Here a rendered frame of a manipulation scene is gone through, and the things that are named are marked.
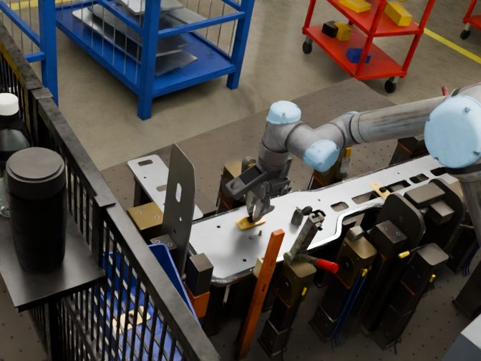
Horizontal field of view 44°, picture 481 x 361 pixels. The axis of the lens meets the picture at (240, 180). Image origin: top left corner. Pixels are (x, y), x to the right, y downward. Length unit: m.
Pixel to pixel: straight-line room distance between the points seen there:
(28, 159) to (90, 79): 3.23
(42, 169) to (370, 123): 0.83
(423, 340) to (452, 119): 0.99
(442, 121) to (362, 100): 1.83
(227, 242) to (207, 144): 0.87
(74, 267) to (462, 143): 0.68
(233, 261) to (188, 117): 2.31
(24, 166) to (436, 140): 0.70
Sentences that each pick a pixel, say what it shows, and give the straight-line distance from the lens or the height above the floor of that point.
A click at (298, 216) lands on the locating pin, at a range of 1.63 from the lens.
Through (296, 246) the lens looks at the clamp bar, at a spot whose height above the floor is 1.11.
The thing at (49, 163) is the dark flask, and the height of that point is 1.61.
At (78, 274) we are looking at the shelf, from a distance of 0.89.
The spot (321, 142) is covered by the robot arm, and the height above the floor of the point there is 1.36.
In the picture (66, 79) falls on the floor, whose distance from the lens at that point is 4.01.
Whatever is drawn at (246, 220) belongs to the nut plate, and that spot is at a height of 1.01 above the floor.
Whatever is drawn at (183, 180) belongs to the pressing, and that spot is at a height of 1.28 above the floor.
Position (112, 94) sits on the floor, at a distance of 3.87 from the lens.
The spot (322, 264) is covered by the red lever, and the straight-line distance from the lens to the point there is 1.39.
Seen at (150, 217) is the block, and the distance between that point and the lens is 1.50.
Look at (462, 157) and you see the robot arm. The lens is 1.10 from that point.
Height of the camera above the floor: 2.11
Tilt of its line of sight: 40 degrees down
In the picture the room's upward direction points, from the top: 13 degrees clockwise
